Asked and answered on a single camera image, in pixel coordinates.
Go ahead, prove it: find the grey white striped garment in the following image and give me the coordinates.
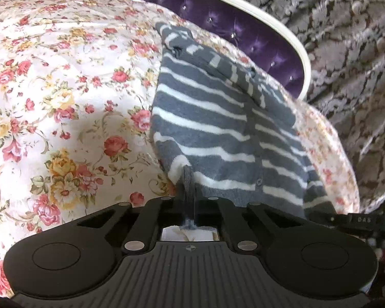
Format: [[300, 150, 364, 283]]
[[150, 22, 334, 219]]

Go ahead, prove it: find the floral bed sheet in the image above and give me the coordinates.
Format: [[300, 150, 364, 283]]
[[0, 0, 360, 302]]

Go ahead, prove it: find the purple tufted headboard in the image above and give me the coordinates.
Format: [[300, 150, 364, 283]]
[[143, 0, 312, 99]]

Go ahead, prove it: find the brown silver damask curtain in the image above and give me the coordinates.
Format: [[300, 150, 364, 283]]
[[246, 0, 385, 210]]

